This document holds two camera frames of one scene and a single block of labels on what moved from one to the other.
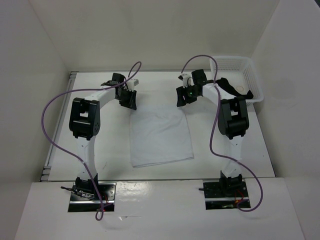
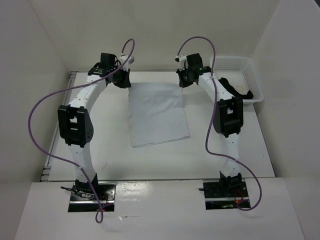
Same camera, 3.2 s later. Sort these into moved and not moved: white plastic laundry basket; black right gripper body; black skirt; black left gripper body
Moved: black left gripper body; black right gripper body
Not moved: black skirt; white plastic laundry basket
